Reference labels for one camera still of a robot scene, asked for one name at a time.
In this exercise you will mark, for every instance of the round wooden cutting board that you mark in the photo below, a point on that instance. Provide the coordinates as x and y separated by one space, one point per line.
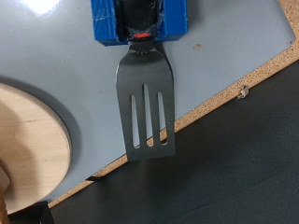
34 143

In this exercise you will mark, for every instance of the silver toaster oven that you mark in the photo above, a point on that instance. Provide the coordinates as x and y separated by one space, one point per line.
62 46

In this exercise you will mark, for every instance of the small white tape scrap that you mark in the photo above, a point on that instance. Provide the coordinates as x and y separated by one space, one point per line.
243 92

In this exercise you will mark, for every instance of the metal spatula with blue block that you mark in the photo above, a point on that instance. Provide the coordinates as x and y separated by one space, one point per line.
146 74

